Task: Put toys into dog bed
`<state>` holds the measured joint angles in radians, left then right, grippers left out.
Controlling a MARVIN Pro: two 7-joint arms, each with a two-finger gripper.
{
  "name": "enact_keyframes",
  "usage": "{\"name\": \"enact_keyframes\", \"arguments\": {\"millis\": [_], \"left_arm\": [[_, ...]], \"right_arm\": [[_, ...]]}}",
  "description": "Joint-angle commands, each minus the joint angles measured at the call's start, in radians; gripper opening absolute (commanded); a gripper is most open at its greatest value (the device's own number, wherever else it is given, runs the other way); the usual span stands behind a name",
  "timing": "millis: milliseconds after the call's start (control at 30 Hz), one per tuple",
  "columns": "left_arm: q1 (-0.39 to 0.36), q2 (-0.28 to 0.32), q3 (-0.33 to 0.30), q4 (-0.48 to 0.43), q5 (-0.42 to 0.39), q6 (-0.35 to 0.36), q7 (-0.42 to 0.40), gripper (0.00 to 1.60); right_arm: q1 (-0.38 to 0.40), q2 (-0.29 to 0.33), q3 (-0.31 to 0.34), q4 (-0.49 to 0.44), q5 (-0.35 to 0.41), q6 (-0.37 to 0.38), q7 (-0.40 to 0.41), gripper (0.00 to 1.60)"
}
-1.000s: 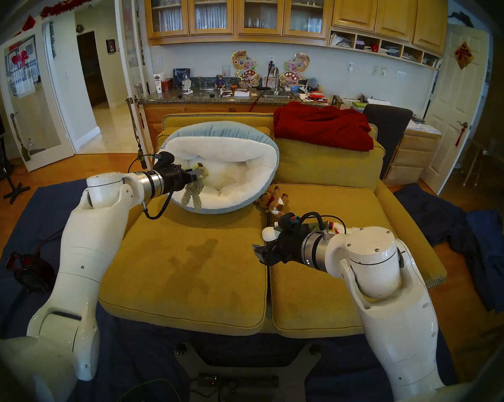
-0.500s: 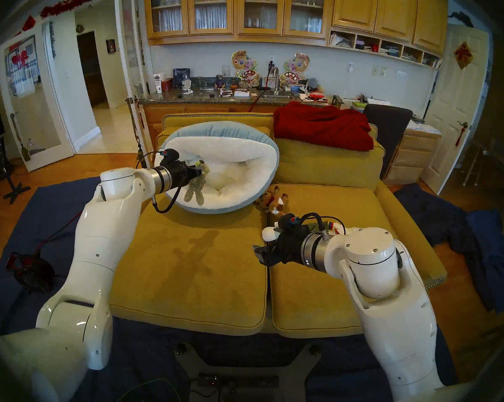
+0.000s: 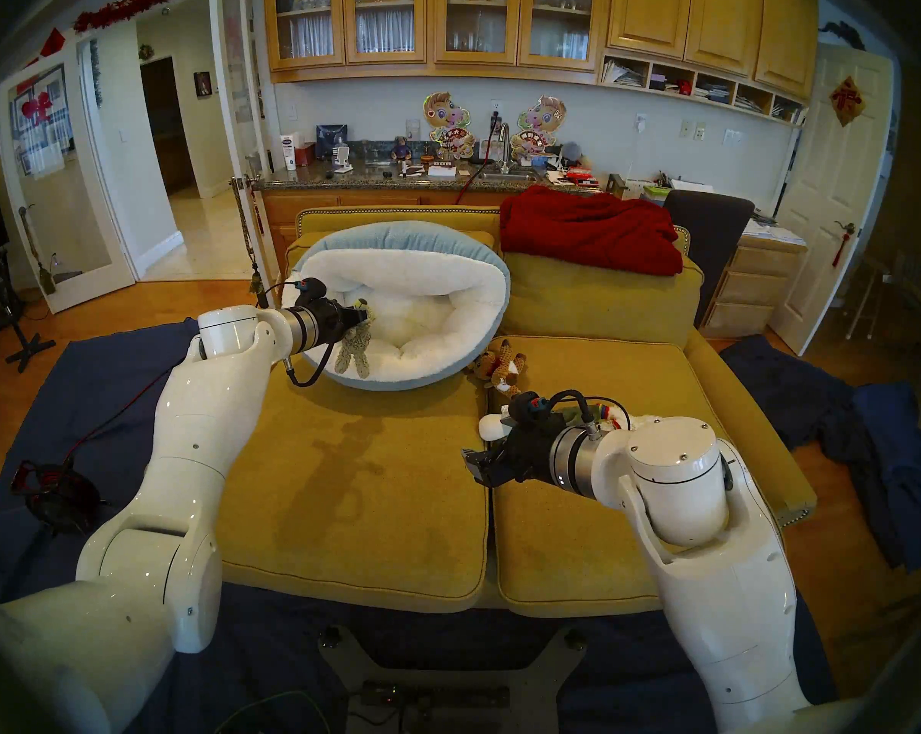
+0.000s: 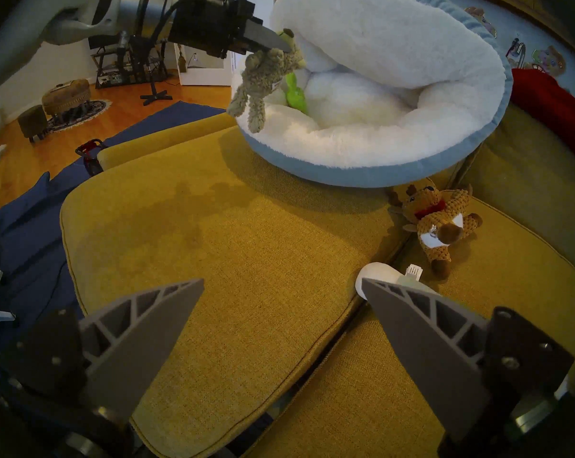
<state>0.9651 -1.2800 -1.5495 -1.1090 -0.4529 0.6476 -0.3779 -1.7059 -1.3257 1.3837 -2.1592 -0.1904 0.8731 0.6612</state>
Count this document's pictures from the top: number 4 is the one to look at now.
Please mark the blue floor cloth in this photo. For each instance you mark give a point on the blue floor cloth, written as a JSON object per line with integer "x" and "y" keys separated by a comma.
{"x": 25, "y": 242}

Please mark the brown reindeer plush toy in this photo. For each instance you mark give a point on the brown reindeer plush toy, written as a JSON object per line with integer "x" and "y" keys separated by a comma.
{"x": 440, "y": 223}

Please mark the white glass french door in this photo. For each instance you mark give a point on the white glass french door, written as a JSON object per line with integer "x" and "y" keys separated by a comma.
{"x": 206, "y": 75}

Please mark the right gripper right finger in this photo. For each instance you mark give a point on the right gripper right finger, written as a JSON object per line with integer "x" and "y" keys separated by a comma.
{"x": 435, "y": 352}

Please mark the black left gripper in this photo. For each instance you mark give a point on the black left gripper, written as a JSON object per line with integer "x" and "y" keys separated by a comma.
{"x": 206, "y": 18}

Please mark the round patterned rug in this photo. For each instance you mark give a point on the round patterned rug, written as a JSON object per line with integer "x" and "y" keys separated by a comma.
{"x": 96, "y": 109}

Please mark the yellow sofa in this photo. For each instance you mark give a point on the yellow sofa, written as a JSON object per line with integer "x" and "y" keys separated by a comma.
{"x": 244, "y": 247}

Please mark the green cactus plush toy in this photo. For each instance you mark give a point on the green cactus plush toy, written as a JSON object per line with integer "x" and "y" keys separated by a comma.
{"x": 296, "y": 97}

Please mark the round brown ottoman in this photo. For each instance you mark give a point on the round brown ottoman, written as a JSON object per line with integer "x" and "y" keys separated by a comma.
{"x": 68, "y": 97}

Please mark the red blanket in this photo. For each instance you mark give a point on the red blanket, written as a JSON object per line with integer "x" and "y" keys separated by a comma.
{"x": 554, "y": 109}

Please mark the yellow back cushion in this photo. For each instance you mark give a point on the yellow back cushion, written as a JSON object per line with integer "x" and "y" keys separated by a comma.
{"x": 531, "y": 175}

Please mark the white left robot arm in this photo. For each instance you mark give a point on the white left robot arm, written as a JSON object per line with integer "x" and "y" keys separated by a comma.
{"x": 53, "y": 18}

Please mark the cartoon child wall decoration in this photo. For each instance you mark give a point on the cartoon child wall decoration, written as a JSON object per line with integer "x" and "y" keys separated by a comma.
{"x": 550, "y": 61}
{"x": 480, "y": 20}

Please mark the dark television stand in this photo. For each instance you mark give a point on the dark television stand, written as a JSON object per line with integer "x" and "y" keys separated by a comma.
{"x": 120, "y": 73}

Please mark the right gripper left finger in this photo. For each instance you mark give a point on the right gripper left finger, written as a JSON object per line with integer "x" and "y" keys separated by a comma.
{"x": 134, "y": 338}

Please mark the green bottle plush toy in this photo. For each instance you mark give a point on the green bottle plush toy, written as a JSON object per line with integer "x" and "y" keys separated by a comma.
{"x": 380, "y": 273}

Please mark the white and blue dog bed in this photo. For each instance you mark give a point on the white and blue dog bed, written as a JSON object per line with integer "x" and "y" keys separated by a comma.
{"x": 387, "y": 56}

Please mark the small brown footstool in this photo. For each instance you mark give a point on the small brown footstool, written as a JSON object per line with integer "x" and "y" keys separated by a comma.
{"x": 33, "y": 120}

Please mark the black pedestal fan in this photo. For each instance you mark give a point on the black pedestal fan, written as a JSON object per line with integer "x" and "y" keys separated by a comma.
{"x": 154, "y": 97}

